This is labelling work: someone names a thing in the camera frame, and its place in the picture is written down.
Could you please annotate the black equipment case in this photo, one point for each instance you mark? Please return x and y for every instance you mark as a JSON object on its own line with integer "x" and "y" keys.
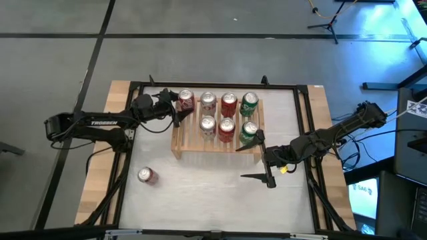
{"x": 410, "y": 160}

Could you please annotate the black tripod stand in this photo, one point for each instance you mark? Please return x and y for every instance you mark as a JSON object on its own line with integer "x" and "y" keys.
{"x": 331, "y": 26}

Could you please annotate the white table cover sheet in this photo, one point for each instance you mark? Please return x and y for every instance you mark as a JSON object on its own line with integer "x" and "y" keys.
{"x": 217, "y": 206}

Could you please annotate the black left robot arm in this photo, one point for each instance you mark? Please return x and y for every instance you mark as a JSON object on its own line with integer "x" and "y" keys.
{"x": 103, "y": 122}

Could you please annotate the dark stand foot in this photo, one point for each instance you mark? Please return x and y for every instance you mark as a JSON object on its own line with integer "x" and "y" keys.
{"x": 10, "y": 148}

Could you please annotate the green Sprite can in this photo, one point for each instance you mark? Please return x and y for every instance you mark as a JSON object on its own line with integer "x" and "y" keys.
{"x": 249, "y": 106}
{"x": 248, "y": 130}

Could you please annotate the wooden slatted shelf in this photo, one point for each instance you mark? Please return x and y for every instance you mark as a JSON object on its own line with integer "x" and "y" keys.
{"x": 190, "y": 140}

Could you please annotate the silver Diet Coke can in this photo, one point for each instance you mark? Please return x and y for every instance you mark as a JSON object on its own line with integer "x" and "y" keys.
{"x": 207, "y": 128}
{"x": 208, "y": 105}

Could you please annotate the black desk leg bar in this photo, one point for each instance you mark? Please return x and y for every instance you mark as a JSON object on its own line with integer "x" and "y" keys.
{"x": 380, "y": 86}

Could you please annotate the white logo sticker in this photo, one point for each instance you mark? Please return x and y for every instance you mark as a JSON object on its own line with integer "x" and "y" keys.
{"x": 418, "y": 109}

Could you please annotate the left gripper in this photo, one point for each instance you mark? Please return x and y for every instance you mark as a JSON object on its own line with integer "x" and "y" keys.
{"x": 165, "y": 106}

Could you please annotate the black frame clamp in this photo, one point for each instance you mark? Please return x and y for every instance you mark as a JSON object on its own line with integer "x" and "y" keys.
{"x": 152, "y": 81}
{"x": 265, "y": 80}

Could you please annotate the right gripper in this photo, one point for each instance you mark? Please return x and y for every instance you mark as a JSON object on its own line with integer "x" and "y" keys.
{"x": 277, "y": 156}

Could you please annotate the red Star Wars Coca-Cola can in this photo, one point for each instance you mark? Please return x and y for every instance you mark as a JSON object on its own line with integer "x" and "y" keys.
{"x": 186, "y": 100}

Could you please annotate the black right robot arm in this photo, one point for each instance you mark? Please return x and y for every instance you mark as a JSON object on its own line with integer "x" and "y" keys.
{"x": 333, "y": 133}

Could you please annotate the black computer housing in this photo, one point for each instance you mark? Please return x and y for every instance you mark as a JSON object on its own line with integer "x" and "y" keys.
{"x": 393, "y": 206}

